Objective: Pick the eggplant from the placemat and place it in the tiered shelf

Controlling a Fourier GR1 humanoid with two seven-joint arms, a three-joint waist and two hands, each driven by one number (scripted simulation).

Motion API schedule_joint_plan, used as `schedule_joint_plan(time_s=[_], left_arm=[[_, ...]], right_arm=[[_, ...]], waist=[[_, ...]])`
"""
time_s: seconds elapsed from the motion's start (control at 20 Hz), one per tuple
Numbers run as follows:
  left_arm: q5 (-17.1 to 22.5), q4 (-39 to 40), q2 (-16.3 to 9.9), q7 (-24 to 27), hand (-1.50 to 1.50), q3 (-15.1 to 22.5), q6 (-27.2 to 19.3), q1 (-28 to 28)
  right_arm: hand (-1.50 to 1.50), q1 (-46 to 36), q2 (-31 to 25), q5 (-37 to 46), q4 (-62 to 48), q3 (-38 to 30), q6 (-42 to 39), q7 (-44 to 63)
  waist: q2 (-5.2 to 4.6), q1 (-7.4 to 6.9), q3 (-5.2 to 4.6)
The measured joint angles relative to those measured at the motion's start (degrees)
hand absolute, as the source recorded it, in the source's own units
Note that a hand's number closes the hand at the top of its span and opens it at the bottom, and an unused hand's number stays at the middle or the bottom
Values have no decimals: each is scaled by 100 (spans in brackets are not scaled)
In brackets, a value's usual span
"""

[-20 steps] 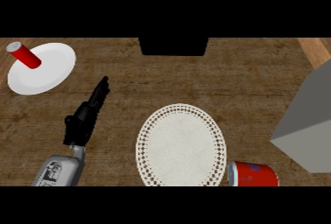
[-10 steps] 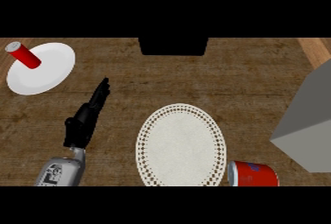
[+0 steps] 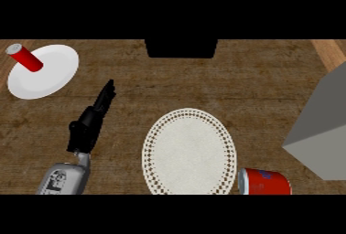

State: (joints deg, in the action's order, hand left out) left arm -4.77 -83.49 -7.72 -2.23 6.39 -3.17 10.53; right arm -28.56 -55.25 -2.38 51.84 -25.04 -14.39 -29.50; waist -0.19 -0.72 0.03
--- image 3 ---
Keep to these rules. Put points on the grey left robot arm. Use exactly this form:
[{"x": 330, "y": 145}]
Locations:
[{"x": 62, "y": 178}]

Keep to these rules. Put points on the slim red can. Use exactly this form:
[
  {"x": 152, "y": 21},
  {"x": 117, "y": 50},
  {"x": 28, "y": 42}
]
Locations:
[{"x": 28, "y": 58}]

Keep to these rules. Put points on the white round plate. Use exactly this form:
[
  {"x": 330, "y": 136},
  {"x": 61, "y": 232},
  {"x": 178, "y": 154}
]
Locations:
[{"x": 44, "y": 76}]

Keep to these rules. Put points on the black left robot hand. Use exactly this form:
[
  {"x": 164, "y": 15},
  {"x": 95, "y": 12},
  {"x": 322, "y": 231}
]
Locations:
[{"x": 90, "y": 122}]

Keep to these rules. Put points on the grey block appliance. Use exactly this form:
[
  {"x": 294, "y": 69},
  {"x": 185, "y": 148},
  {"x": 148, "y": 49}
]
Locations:
[{"x": 322, "y": 131}]

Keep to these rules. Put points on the white oval placemat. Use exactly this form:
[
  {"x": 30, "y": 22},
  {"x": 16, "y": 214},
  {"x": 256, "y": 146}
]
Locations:
[{"x": 189, "y": 152}]

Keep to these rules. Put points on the black box appliance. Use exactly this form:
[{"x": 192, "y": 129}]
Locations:
[{"x": 180, "y": 48}]

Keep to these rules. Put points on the wide red can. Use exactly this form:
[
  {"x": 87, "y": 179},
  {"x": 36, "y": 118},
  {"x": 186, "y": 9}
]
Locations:
[{"x": 265, "y": 182}]

